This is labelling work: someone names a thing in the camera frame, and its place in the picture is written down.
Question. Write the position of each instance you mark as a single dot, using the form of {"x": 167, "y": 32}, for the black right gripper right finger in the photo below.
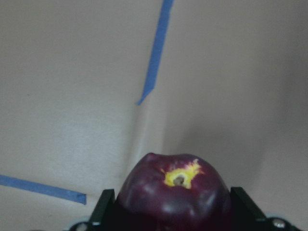
{"x": 247, "y": 216}

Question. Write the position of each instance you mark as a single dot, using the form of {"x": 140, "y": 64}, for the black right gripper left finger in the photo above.
{"x": 99, "y": 219}

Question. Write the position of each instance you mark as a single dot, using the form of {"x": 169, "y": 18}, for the dark red apple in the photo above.
{"x": 173, "y": 193}

